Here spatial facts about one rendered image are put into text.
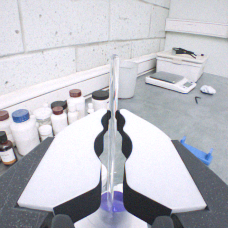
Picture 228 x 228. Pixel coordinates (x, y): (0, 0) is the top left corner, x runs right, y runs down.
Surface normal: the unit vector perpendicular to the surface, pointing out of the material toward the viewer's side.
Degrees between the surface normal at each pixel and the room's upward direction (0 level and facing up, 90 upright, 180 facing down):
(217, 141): 0
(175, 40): 90
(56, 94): 90
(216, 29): 90
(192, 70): 94
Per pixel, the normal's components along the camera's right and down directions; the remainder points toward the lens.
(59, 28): 0.81, 0.30
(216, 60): -0.58, 0.37
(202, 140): 0.04, -0.88
